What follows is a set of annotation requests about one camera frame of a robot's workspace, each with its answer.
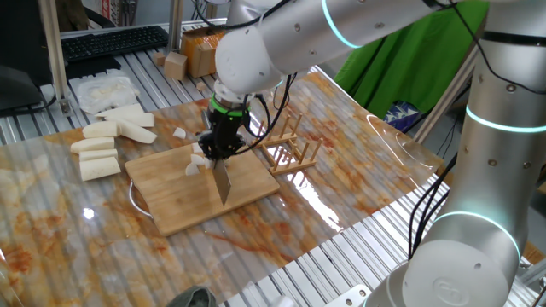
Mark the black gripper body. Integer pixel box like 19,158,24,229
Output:
210,111,248,140

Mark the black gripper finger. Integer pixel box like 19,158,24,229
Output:
222,134,247,159
197,130,223,161

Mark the steel cleaver knife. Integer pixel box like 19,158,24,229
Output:
203,111,233,206

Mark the long white radish wedge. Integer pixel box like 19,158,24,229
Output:
115,120,159,145

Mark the white radish chunk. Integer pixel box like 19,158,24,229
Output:
78,156,123,182
82,120,121,140
70,136,116,155
78,148,119,163

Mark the bamboo cutting board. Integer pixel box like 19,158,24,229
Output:
125,135,282,237

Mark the wooden peg rack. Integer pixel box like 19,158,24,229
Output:
251,113,324,177

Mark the taped cardboard box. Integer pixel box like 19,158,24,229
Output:
179,26,225,79

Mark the large wooden block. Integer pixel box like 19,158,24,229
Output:
163,51,189,81

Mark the marble pattern plastic mat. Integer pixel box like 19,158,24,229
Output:
0,72,444,307

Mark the clear plastic bag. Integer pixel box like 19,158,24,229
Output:
76,75,141,115

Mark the black flat pad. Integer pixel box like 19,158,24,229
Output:
63,54,123,81

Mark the black computer keyboard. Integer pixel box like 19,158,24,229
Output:
61,25,170,63

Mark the grey green rag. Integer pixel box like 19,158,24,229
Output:
165,285,218,307

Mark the red white printed carton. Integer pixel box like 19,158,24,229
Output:
101,0,138,27

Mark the blue patterned bag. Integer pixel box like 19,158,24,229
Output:
382,100,422,133

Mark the green cloth backdrop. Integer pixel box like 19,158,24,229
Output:
334,2,490,120

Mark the black computer monitor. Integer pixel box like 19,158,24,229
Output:
0,0,59,117

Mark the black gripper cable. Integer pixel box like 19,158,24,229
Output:
191,0,299,155

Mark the aluminium frame post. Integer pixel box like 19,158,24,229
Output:
38,0,74,117
166,0,184,55
412,50,477,144

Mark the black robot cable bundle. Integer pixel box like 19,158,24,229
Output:
407,153,457,260

